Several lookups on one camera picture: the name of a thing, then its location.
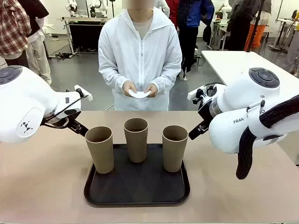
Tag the person in orange trousers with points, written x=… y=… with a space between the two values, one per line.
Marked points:
x=255 y=35

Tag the person in dark coat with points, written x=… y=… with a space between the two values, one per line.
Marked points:
x=238 y=28

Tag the person in grey trousers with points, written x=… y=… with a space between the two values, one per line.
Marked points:
x=293 y=51

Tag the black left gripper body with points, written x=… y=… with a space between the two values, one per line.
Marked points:
x=59 y=123

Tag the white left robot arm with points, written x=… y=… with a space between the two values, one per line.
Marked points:
x=25 y=109

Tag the person in blue jacket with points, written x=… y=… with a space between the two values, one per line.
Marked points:
x=194 y=14

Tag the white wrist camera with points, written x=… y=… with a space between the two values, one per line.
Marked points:
x=83 y=93
x=192 y=93

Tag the person's left hand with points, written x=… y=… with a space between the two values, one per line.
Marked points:
x=154 y=89

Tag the large white table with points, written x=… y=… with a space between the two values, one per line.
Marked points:
x=233 y=63

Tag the person in red top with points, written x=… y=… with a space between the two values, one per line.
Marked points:
x=174 y=11

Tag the person in plaid shirt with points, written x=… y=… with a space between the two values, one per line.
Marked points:
x=11 y=23

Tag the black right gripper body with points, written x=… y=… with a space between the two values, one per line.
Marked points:
x=205 y=110

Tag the black stand pole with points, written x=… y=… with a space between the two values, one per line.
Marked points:
x=253 y=30

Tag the tall brown cup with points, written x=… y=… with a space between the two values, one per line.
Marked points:
x=100 y=154
x=174 y=154
x=136 y=147

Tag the black plastic tray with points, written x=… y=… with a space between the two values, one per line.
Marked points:
x=137 y=184

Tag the person's right hand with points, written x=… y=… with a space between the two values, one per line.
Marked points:
x=128 y=86

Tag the person's left forearm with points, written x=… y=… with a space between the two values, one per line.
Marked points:
x=167 y=78

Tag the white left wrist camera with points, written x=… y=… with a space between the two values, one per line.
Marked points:
x=83 y=93

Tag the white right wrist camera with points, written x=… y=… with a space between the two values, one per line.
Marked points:
x=192 y=93

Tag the person in white jacket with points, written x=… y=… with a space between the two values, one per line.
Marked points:
x=140 y=51

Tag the white background desk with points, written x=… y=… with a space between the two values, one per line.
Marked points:
x=283 y=22

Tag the person in black vest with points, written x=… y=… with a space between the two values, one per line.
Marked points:
x=38 y=53

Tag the small white background robot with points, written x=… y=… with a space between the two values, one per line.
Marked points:
x=71 y=7
x=98 y=5

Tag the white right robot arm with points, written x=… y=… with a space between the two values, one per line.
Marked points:
x=236 y=130

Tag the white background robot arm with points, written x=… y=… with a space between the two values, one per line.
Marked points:
x=225 y=12

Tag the workbench with black panel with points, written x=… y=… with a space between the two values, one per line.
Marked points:
x=85 y=35

